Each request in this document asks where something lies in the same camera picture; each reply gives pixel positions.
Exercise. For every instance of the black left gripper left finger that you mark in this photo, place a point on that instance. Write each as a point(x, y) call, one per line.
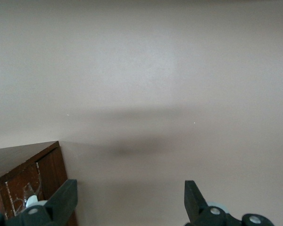
point(61, 202)

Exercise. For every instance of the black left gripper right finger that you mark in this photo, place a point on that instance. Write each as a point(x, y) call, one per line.
point(193, 200)

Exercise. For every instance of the dark brown wooden drawer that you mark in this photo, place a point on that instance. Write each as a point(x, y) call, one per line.
point(19, 186)

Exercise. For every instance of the dark brown wooden cabinet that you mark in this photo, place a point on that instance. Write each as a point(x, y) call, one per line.
point(14, 155)

